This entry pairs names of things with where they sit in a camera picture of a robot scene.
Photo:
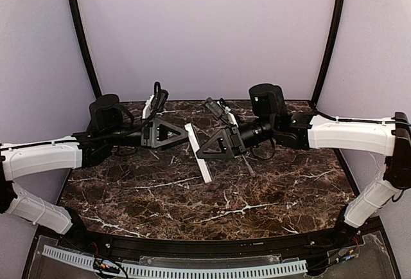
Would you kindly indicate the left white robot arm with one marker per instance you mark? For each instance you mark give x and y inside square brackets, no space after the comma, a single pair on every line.
[112,125]

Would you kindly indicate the black front table rail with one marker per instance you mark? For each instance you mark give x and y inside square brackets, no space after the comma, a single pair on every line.
[309,245]

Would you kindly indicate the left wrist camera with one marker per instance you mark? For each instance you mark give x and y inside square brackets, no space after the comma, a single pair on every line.
[160,97]

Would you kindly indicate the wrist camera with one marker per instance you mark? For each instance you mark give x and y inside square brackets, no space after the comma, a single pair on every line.
[160,97]
[214,108]

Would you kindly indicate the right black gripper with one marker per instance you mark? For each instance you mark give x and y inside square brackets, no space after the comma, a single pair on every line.
[236,139]

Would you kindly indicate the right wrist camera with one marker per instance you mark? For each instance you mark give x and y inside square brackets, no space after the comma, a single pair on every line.
[214,108]

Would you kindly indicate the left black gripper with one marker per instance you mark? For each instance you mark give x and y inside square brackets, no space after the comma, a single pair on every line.
[146,134]

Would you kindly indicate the left black frame post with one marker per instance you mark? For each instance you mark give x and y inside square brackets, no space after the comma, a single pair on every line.
[84,48]

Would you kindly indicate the white slotted cable duct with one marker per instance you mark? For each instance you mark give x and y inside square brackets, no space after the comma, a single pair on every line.
[150,267]

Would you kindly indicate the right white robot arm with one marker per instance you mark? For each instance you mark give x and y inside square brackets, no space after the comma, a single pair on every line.
[389,137]

